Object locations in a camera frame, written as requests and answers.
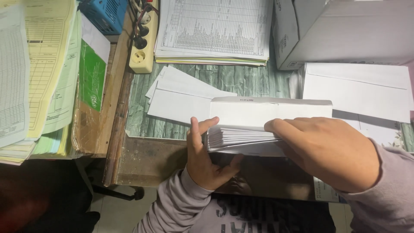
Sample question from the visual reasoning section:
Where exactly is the person's left hand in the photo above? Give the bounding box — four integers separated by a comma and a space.
187, 116, 244, 191

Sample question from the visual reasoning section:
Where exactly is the person's right hand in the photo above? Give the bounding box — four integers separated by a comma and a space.
264, 117, 381, 194

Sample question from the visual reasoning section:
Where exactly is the bundle of white envelopes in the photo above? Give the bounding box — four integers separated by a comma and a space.
206, 126, 286, 158

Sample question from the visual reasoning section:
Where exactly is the dark glossy envelope box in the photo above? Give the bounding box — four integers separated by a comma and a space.
206, 96, 344, 204

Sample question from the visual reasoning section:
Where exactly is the green stone pattern table mat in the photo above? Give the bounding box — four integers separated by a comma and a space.
125, 61, 414, 153

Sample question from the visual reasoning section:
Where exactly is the pile of white envelopes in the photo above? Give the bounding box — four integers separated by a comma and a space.
289, 62, 414, 124

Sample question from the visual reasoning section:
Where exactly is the person's printed shirt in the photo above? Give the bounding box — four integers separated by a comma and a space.
186, 192, 337, 233

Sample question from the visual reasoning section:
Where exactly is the floral printed paper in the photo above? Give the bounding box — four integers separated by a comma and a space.
332, 109, 405, 150

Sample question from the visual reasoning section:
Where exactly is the loose white envelope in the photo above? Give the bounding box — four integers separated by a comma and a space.
145, 66, 224, 99
147, 81, 238, 125

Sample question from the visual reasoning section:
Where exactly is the large white cardboard box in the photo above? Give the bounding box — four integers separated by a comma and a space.
272, 0, 414, 71

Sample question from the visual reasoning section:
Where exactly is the stack of printed table sheets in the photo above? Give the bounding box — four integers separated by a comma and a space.
154, 0, 274, 67

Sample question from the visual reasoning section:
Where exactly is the cream power strip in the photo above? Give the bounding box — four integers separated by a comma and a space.
129, 0, 160, 74

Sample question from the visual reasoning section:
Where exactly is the white plug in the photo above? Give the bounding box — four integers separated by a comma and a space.
138, 11, 152, 25

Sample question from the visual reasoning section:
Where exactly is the brown cardboard box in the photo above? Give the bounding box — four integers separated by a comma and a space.
71, 74, 111, 155

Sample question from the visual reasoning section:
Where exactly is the green plastic packet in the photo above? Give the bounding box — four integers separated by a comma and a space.
78, 39, 107, 112

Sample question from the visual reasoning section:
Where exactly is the blank white paper sheet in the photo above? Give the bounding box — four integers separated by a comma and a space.
80, 12, 111, 64

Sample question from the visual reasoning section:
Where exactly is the blue vented device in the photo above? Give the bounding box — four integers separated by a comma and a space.
78, 0, 129, 36

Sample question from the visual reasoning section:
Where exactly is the dark chair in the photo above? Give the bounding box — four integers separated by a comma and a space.
0, 158, 145, 233

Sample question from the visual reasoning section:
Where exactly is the stack of coloured form sheets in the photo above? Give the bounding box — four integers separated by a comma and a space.
0, 0, 82, 166

